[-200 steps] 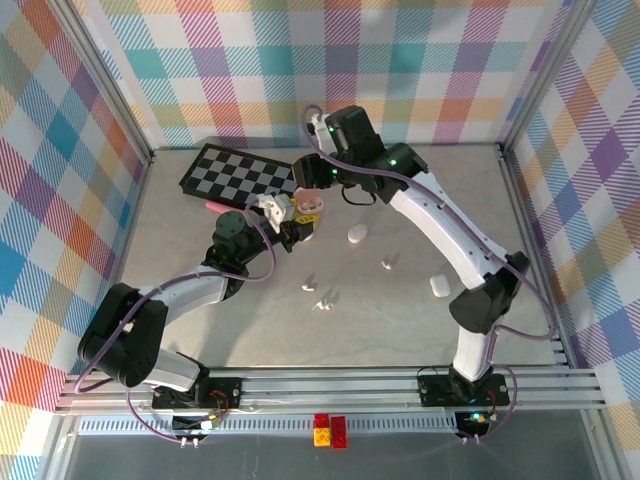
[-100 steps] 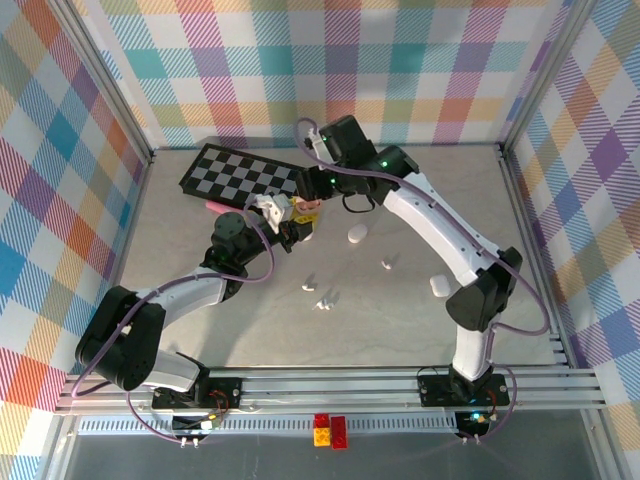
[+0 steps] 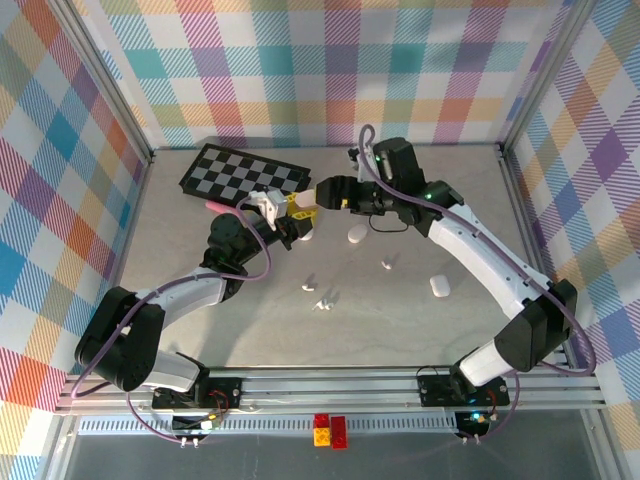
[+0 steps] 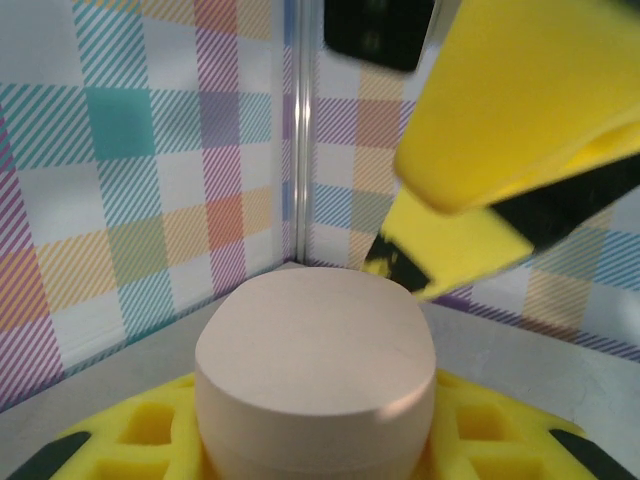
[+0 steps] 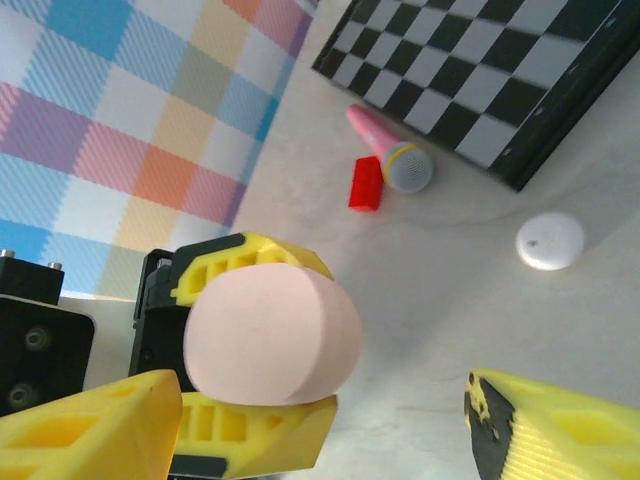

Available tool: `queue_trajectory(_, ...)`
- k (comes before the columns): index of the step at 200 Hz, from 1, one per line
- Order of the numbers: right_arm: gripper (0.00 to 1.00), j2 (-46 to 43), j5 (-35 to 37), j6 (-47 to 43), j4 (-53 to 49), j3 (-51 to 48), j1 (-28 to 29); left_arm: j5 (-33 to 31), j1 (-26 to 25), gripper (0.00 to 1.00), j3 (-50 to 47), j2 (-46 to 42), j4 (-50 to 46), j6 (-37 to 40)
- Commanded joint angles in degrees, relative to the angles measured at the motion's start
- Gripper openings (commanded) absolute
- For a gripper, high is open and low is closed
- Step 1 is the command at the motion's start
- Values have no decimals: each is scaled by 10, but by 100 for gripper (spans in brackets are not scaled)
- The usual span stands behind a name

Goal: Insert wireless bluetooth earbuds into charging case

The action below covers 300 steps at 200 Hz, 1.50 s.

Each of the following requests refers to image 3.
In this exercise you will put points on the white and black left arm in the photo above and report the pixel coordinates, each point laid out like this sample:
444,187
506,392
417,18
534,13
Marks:
190,287

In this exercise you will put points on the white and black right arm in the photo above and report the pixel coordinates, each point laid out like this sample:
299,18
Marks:
475,250

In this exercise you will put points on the white rectangular earbud case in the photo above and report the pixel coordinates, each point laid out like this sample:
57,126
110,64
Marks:
439,286

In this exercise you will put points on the black and grey chessboard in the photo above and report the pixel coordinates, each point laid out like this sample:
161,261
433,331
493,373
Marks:
235,175

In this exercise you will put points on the small circuit board with LED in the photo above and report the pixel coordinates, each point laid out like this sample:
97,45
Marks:
472,422
197,425

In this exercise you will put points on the small red toy brick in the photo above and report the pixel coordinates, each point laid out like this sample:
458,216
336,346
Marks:
322,420

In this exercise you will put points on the long red toy brick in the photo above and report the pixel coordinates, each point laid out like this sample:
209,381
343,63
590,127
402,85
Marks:
339,432

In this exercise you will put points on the yellow toy brick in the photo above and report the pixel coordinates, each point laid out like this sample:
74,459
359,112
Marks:
322,437

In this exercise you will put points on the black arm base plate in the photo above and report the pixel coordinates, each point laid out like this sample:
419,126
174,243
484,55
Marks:
435,392
230,392

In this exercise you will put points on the aluminium frame post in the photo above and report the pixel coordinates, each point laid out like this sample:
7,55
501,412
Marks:
546,75
106,80

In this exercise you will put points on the long aluminium base rail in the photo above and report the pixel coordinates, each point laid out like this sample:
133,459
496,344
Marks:
325,387

